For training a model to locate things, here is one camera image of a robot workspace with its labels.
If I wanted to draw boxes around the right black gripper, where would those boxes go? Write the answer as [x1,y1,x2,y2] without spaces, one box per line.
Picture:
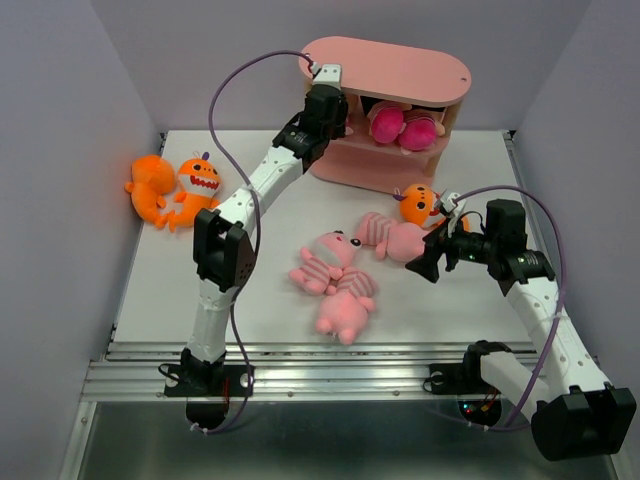
[403,214,498,282]

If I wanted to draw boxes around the boy doll pink pants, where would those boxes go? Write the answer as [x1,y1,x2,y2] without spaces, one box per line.
[360,96,412,144]
[397,108,445,155]
[345,94,359,136]

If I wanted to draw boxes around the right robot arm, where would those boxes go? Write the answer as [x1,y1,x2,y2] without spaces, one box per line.
[406,193,637,461]

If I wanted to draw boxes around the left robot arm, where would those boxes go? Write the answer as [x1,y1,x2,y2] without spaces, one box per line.
[170,84,348,396]

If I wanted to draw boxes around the pink three-tier shelf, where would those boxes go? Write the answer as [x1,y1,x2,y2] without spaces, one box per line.
[303,36,472,193]

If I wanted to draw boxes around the pink striped plush upper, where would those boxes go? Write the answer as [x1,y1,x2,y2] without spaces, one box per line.
[355,212,428,264]

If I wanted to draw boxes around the pink striped plush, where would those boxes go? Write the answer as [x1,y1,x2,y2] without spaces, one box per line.
[355,212,428,264]
[315,267,378,345]

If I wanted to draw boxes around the orange shark plush right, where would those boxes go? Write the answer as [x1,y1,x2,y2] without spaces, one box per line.
[391,184,446,232]

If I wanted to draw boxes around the orange shark plush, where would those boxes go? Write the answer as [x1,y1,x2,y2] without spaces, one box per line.
[391,184,446,232]
[167,152,221,232]

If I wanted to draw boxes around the pink plush with face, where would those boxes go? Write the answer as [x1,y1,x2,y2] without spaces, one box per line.
[288,230,362,295]

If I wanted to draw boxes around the pink striped plush lower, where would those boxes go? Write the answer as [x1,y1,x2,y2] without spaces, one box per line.
[315,267,378,345]

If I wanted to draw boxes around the orange shark plush left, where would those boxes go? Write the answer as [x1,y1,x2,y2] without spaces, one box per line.
[167,152,221,232]

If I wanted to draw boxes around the plain orange plush toy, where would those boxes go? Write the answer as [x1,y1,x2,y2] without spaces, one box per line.
[124,155,176,230]

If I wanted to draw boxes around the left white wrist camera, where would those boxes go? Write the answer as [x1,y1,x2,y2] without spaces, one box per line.
[310,62,342,91]

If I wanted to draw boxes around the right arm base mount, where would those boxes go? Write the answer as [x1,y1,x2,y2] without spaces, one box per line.
[422,340,512,428]

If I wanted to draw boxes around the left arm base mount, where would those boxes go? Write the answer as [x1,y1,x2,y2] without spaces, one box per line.
[157,363,255,435]

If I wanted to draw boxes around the aluminium rail frame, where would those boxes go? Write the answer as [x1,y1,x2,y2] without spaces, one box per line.
[59,130,629,480]

